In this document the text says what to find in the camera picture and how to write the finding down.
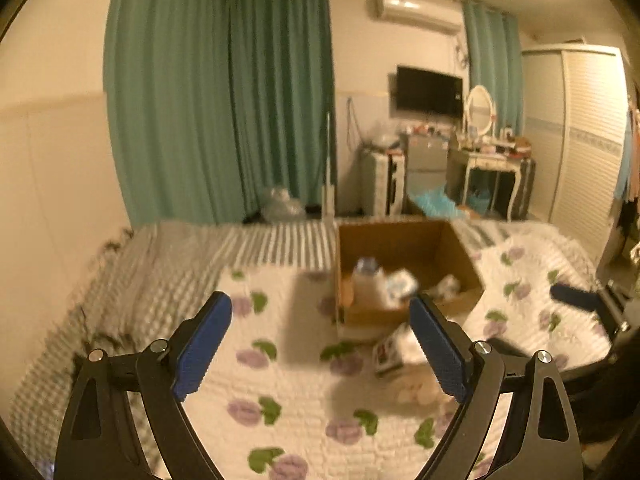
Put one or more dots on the hanging clothes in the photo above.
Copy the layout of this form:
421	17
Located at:
629	170

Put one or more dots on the white louvered wardrobe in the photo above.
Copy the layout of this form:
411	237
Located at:
580	150

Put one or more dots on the brown cardboard box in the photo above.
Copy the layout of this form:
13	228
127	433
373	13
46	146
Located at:
400	260

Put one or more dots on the grey striped bed sheet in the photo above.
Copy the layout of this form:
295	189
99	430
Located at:
165	270

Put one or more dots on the white oval vanity mirror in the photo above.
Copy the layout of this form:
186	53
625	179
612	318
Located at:
480	107

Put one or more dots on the white soft item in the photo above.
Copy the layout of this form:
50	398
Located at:
446	289

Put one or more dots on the clear plastic bag pile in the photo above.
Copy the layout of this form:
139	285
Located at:
281	204

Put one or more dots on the white printed tissue pack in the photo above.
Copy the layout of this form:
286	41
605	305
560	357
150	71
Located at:
401	287

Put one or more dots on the white floral quilt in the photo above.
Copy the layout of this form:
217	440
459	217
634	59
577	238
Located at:
300	375

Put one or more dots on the white upright pole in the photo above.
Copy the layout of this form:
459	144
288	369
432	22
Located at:
329	175

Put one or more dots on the white dressing table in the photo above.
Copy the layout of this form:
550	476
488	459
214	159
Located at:
487	162

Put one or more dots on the white plastic bottle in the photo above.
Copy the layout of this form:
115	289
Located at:
369	282

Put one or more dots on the white drawer cabinet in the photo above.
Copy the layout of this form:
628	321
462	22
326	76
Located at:
380	182

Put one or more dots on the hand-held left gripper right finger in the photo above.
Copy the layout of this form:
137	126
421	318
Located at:
440	345

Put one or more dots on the blue basket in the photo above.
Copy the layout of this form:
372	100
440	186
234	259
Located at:
481	201

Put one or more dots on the narrow teal curtain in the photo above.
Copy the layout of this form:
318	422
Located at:
492	65

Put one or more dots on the small white carton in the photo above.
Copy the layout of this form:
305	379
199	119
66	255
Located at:
395	352

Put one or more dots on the grey mini fridge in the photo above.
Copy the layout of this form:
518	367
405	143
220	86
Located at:
426	162

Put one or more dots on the teal crumpled cloth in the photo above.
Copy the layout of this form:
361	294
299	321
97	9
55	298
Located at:
435	202

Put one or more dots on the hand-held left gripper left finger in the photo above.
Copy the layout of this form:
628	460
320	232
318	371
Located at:
202	345

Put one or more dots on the white air conditioner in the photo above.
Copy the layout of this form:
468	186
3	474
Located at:
417	12

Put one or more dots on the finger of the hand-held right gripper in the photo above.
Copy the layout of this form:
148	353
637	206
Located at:
575	297

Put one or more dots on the dark suitcase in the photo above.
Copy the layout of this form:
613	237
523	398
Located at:
525	185

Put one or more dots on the wide teal curtain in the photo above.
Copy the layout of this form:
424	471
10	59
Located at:
165	100

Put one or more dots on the black wall television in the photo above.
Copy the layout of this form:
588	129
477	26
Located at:
429	91

